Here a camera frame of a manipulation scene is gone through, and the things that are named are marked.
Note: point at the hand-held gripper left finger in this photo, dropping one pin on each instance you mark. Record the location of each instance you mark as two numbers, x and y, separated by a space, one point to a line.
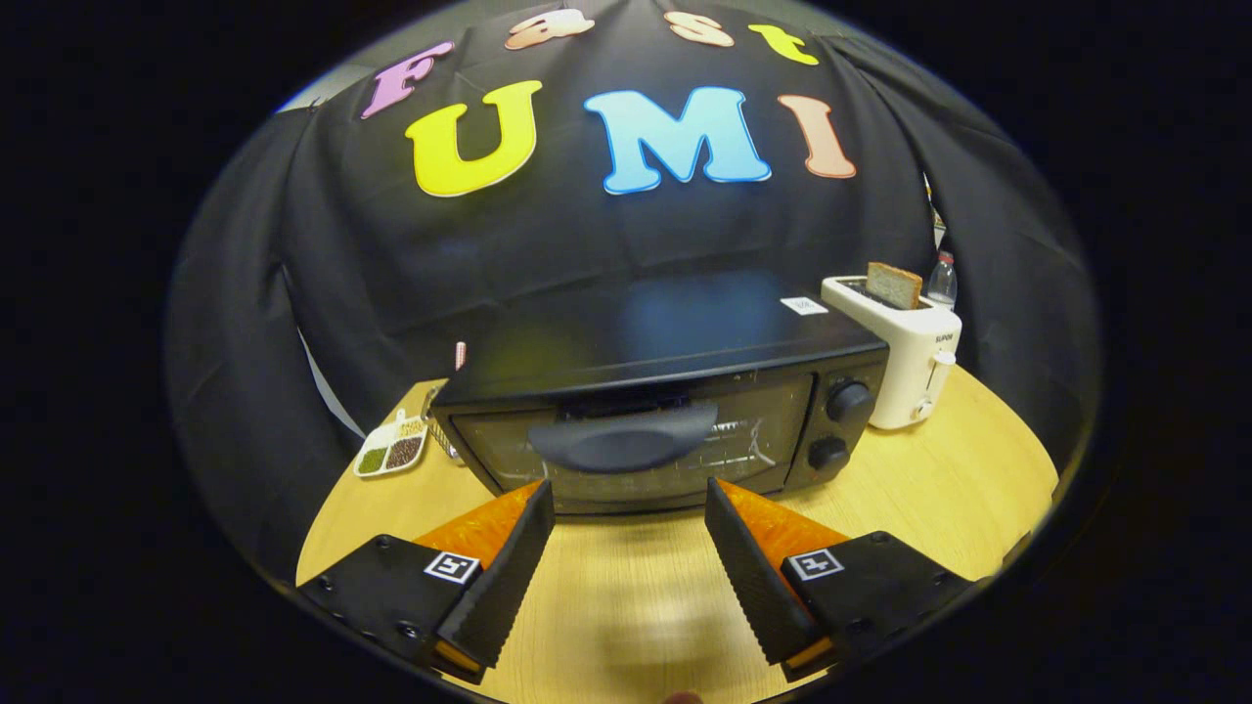
504 587

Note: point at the white pop-up toaster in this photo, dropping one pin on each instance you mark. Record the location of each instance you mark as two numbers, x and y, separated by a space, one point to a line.
905 372

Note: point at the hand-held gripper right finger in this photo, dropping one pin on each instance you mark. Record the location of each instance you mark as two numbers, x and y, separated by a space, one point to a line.
753 587

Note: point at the clear plastic bottle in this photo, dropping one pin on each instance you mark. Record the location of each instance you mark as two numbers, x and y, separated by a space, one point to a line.
942 284

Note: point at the black toaster oven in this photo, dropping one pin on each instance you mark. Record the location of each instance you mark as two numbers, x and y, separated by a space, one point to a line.
636 332

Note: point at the white divided dish with beans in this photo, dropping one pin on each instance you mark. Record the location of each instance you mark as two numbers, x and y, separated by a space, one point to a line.
391 452

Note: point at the brown bread slice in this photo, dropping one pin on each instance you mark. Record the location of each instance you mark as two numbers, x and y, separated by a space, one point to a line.
893 286

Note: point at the black backdrop cloth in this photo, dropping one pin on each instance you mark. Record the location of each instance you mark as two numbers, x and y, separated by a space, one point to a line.
391 254

